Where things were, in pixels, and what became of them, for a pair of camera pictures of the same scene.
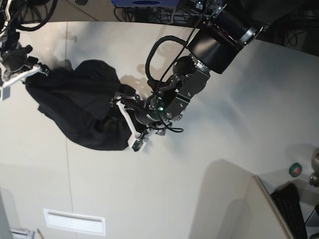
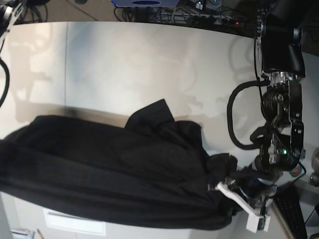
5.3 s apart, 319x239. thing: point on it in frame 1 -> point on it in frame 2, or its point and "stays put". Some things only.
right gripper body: (147, 113) -> (252, 182)
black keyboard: (287, 200) stays put
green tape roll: (295, 169) stays put
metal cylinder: (314, 177) stays put
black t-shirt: (79, 98) -> (152, 171)
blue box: (145, 3) stays put
